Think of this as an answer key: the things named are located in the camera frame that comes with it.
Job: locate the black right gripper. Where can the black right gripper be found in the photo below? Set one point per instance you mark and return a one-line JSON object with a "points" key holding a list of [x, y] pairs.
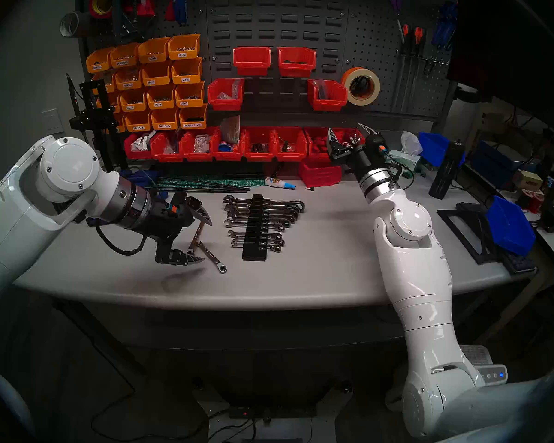
{"points": [[360, 156]]}

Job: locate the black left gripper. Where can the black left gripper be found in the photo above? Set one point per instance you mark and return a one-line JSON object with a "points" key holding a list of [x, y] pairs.
{"points": [[166, 220]]}

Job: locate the small chrome ratcheting wrench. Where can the small chrome ratcheting wrench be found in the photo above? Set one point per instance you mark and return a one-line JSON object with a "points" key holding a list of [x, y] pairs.
{"points": [[211, 256]]}

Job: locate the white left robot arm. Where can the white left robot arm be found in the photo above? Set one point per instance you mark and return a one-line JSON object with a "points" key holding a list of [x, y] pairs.
{"points": [[9, 225]]}

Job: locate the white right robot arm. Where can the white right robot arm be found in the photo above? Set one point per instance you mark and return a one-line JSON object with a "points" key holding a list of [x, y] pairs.
{"points": [[415, 271]]}

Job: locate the black wrench holder case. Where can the black wrench holder case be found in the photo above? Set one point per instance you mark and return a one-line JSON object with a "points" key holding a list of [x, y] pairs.
{"points": [[254, 255]]}

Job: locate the red plastic bin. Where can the red plastic bin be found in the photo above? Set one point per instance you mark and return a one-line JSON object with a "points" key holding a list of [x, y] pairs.
{"points": [[196, 156], [320, 173], [297, 62], [136, 155], [258, 156], [351, 135], [225, 103], [316, 146], [328, 104], [166, 157], [251, 61], [227, 156], [291, 156]]}

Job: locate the beige masking tape roll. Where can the beige masking tape roll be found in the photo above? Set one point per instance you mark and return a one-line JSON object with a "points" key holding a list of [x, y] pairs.
{"points": [[375, 87]]}

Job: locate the clear plastic parts bag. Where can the clear plastic parts bag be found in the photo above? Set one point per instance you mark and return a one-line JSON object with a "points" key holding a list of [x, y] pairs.
{"points": [[231, 90], [202, 144], [321, 87]]}

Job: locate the white tissue sheet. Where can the white tissue sheet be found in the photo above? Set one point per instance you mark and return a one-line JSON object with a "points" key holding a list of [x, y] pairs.
{"points": [[411, 143]]}

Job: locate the black thin rods bundle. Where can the black thin rods bundle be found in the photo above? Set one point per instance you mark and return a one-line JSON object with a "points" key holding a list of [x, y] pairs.
{"points": [[231, 187]]}

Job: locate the Kimtech tissue box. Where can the Kimtech tissue box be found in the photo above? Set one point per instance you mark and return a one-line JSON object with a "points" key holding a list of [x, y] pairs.
{"points": [[408, 161]]}

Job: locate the black marker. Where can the black marker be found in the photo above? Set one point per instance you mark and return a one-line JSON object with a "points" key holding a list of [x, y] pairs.
{"points": [[277, 170]]}

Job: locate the blue plastic bin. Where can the blue plastic bin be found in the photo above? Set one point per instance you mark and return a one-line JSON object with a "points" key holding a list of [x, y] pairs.
{"points": [[510, 225], [434, 146]]}

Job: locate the green cutting mat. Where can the green cutting mat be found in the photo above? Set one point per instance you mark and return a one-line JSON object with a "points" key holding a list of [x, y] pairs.
{"points": [[256, 182]]}

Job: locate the white glue bottle blue cap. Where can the white glue bottle blue cap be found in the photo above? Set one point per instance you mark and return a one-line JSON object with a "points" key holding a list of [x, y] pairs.
{"points": [[279, 183]]}

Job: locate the black ribbed bottle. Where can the black ribbed bottle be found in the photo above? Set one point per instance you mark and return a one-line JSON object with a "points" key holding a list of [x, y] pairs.
{"points": [[447, 170]]}

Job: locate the white plastic bag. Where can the white plastic bag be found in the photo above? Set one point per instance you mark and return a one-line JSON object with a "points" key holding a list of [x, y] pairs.
{"points": [[143, 142]]}

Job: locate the orange black screwdriver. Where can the orange black screwdriver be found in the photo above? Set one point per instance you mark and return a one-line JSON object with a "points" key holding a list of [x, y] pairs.
{"points": [[405, 36], [418, 36]]}

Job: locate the tall clear parts bag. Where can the tall clear parts bag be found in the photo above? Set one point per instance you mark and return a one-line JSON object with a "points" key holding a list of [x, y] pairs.
{"points": [[231, 129]]}

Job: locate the yellow screw bin M4-0.7 hex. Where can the yellow screw bin M4-0.7 hex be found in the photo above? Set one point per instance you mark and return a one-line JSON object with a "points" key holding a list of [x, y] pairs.
{"points": [[193, 116]]}

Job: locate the yellow screw bin M2.5-5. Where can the yellow screw bin M2.5-5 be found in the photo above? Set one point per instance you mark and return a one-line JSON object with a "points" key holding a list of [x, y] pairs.
{"points": [[165, 119]]}

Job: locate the yellow screw bin M2.5-6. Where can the yellow screw bin M2.5-6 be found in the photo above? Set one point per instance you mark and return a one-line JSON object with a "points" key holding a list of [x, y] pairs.
{"points": [[137, 121]]}

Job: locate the yellow screw bin M3-6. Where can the yellow screw bin M3-6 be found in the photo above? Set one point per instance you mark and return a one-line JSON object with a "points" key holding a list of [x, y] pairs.
{"points": [[189, 94]]}

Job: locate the yellow screw bin M3-8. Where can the yellow screw bin M3-8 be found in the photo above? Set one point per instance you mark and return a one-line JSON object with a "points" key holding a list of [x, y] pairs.
{"points": [[160, 97]]}

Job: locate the dark blue storage bin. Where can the dark blue storage bin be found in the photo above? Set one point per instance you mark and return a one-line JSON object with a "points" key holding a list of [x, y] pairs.
{"points": [[494, 158]]}

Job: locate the yellow screw bin M3-12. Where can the yellow screw bin M3-12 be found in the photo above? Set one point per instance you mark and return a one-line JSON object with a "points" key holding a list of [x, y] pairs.
{"points": [[132, 100]]}

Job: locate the black articulated holder stand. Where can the black articulated holder stand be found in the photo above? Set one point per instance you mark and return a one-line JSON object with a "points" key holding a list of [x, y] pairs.
{"points": [[92, 119]]}

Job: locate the yellow screw bin M3-4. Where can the yellow screw bin M3-4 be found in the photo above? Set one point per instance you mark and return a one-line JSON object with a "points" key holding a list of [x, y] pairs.
{"points": [[186, 71]]}

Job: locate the yellow screw bin M4-6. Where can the yellow screw bin M4-6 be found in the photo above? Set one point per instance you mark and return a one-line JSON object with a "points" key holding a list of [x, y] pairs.
{"points": [[155, 74]]}

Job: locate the small cardboard box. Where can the small cardboard box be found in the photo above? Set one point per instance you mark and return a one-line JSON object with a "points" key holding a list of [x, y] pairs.
{"points": [[528, 180]]}

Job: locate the black monitor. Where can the black monitor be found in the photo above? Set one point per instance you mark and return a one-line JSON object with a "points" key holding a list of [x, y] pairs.
{"points": [[512, 45]]}

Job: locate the black power strip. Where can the black power strip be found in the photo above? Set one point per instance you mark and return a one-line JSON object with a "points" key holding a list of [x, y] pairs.
{"points": [[272, 412]]}

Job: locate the black keyboard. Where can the black keyboard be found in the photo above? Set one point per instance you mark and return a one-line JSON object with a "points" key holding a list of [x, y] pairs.
{"points": [[519, 263]]}

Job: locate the blue red hand tool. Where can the blue red hand tool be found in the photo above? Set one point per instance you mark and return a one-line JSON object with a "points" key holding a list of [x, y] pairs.
{"points": [[180, 3]]}

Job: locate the black hanging clamp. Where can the black hanging clamp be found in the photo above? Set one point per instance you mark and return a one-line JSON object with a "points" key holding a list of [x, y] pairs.
{"points": [[129, 22]]}

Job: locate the red hanging tool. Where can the red hanging tool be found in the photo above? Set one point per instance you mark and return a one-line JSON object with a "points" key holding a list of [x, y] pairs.
{"points": [[141, 6]]}

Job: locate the grey tape roll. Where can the grey tape roll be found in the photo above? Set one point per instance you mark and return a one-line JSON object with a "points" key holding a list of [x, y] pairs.
{"points": [[81, 22]]}

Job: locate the red yellow tape roll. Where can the red yellow tape roll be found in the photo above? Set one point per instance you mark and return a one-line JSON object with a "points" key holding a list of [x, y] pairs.
{"points": [[93, 6]]}

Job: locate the grey tool wall panel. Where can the grey tool wall panel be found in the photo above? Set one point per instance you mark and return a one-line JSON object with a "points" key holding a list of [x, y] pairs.
{"points": [[374, 45]]}

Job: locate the dark workbench frame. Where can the dark workbench frame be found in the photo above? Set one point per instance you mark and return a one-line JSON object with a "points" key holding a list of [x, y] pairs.
{"points": [[258, 329]]}

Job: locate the black frame stand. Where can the black frame stand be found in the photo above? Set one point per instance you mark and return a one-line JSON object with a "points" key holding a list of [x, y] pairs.
{"points": [[471, 236]]}

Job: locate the white light switch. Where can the white light switch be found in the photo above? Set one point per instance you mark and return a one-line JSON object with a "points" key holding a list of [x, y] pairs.
{"points": [[52, 121]]}

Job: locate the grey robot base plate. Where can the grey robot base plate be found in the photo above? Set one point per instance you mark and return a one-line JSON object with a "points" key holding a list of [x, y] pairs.
{"points": [[325, 423]]}

